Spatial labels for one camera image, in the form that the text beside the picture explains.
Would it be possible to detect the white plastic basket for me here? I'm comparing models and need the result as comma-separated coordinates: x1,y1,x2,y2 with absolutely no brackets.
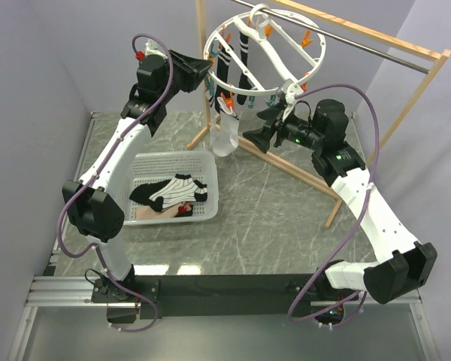
114,150,219,226

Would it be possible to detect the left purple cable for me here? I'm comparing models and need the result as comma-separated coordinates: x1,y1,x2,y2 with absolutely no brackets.
56,34,174,334

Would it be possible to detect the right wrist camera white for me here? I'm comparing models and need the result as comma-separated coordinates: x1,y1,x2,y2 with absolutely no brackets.
276,79,304,120

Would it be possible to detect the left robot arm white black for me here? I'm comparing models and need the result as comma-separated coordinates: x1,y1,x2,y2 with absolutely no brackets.
62,50,213,302

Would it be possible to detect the pink sock with red pattern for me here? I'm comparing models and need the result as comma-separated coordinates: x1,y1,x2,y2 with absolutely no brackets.
135,202,193,220

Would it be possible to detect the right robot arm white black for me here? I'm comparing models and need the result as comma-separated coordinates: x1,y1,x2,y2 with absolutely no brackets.
244,99,437,305

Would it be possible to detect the round white clip hanger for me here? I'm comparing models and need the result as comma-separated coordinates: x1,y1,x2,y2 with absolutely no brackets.
202,4,326,96

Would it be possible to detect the orange clip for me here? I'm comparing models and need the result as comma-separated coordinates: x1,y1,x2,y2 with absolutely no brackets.
220,92,235,111

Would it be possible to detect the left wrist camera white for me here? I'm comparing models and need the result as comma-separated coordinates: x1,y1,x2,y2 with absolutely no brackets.
135,39,166,61

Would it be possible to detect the black base beam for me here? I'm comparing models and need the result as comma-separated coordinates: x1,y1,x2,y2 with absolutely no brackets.
84,273,362,320

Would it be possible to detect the wooden drying rack frame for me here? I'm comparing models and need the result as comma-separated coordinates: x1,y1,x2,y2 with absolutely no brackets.
186,0,451,229

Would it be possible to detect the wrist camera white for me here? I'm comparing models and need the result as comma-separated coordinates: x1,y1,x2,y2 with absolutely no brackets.
135,39,166,61
276,79,304,120

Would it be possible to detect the white black striped sock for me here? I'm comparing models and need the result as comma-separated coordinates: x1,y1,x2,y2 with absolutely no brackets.
148,174,208,212

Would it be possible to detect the teal clip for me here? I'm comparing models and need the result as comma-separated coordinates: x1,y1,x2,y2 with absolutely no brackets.
265,89,280,108

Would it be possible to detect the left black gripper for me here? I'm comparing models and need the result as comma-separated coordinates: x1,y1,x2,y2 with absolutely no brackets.
159,50,214,105

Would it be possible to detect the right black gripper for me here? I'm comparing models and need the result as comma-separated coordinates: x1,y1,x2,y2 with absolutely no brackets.
242,102,324,154

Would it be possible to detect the purple cable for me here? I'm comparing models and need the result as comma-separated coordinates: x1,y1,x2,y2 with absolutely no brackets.
287,83,380,330
56,34,174,334

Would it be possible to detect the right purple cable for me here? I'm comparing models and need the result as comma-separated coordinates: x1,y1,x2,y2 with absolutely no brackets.
287,83,380,330

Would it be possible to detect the metal hanging rod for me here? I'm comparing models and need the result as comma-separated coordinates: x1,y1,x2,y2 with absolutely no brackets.
231,0,428,73

